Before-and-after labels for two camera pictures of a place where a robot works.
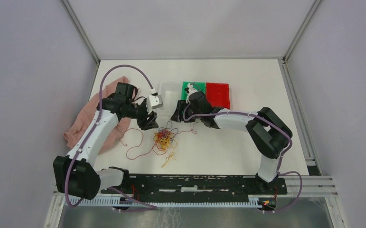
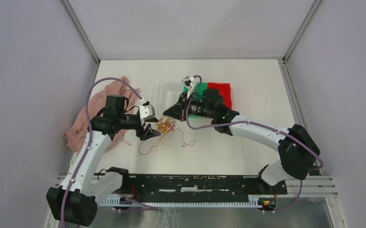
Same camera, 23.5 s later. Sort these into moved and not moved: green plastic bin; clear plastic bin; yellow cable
Moved: yellow cable
Not moved: green plastic bin; clear plastic bin
